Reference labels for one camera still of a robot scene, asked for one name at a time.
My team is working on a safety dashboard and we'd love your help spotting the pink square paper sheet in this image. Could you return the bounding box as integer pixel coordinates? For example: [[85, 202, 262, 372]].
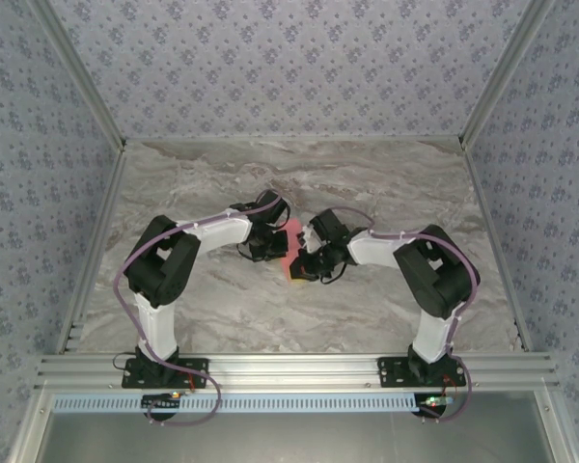
[[278, 217, 306, 286]]

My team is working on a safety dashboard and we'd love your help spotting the thin aluminium table edge strip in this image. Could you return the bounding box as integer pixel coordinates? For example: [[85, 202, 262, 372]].
[[123, 135, 467, 145]]

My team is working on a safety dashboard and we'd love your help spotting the grey metal panel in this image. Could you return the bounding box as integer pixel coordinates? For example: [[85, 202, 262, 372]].
[[9, 388, 575, 463]]

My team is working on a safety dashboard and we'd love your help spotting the small circuit board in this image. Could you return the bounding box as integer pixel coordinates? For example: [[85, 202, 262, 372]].
[[141, 393, 182, 411], [417, 394, 457, 417]]

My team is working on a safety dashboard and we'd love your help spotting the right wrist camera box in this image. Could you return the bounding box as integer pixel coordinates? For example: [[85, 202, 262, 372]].
[[299, 226, 320, 253]]

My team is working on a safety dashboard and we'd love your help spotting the left gripper thin black cable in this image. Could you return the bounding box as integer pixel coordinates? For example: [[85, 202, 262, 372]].
[[234, 242, 260, 264]]

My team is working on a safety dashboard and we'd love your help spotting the gripper thin black cable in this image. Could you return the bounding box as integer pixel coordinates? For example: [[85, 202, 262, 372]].
[[317, 262, 345, 286], [234, 242, 260, 264]]

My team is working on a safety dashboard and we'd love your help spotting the right gripper thin black cable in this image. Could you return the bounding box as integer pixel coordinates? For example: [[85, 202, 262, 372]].
[[317, 262, 345, 286]]

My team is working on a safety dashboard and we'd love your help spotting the aluminium mounting rail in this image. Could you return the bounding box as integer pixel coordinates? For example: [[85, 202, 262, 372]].
[[36, 353, 561, 390]]

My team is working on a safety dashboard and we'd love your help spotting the slotted grey cable duct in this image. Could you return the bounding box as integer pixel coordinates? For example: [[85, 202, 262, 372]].
[[50, 394, 459, 415]]

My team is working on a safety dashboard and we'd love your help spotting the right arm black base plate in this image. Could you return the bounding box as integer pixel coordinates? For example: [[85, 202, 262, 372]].
[[375, 355, 467, 390]]

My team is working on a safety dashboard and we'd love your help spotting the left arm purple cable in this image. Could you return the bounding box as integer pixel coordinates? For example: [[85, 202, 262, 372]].
[[113, 195, 290, 428]]

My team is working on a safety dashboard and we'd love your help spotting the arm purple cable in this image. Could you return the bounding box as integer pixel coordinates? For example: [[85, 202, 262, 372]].
[[113, 195, 290, 428], [308, 205, 482, 424]]

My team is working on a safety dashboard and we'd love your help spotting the aluminium table edge rail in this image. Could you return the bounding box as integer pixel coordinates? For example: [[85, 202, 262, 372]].
[[55, 144, 129, 356]]

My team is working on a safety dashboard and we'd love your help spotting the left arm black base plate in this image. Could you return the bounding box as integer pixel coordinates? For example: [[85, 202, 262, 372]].
[[120, 357, 209, 390]]

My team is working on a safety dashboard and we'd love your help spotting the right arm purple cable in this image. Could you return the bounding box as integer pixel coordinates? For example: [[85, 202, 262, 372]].
[[308, 205, 482, 424]]

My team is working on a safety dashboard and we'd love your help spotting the aluminium frame post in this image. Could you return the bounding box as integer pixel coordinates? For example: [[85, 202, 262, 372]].
[[457, 0, 559, 146], [28, 0, 129, 153]]

